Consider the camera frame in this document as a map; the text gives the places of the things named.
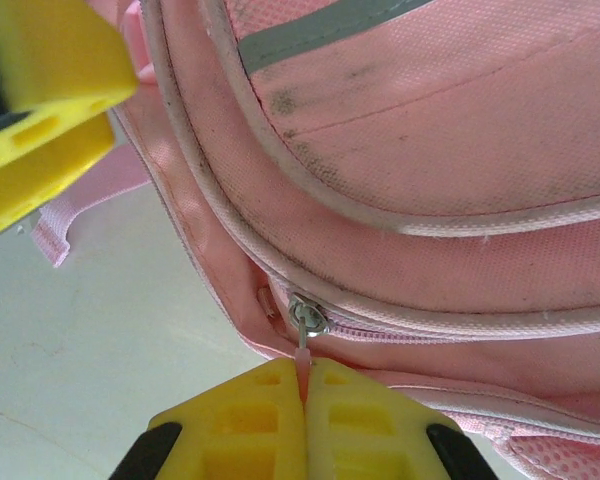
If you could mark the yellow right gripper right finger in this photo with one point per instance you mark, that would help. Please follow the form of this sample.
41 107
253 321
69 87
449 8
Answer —
360 430

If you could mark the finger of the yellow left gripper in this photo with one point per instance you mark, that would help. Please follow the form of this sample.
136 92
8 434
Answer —
40 170
60 55

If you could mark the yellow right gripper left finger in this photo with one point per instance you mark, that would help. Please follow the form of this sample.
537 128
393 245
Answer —
250 430

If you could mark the pink backpack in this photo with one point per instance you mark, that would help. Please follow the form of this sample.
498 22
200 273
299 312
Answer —
430 150

